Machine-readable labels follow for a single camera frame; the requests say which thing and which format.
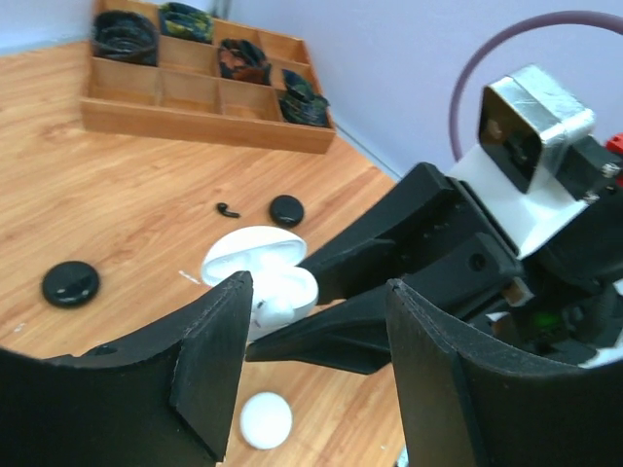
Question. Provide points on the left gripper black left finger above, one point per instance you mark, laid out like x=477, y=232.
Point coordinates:
x=163, y=395

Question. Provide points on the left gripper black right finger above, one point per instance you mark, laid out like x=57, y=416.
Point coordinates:
x=467, y=399

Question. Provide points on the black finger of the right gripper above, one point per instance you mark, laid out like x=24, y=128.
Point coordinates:
x=360, y=336
x=429, y=230

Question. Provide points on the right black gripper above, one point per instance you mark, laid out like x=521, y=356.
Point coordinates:
x=565, y=304

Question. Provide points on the white round charging case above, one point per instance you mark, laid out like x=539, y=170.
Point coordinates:
x=265, y=420
x=283, y=292

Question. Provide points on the black round charging case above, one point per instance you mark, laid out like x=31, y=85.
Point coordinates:
x=286, y=211
x=70, y=284

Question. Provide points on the black earbud near white case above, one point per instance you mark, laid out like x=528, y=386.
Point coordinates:
x=223, y=209

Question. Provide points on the blue green rolled item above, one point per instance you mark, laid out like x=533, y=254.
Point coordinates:
x=300, y=104

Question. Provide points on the wooden compartment tray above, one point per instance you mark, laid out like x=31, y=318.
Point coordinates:
x=184, y=97

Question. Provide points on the dark red rolled item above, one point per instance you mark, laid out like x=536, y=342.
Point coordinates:
x=241, y=60

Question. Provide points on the green black rolled item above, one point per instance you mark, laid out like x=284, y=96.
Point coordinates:
x=181, y=21

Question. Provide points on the black rolled item far left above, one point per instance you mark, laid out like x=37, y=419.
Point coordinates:
x=125, y=36

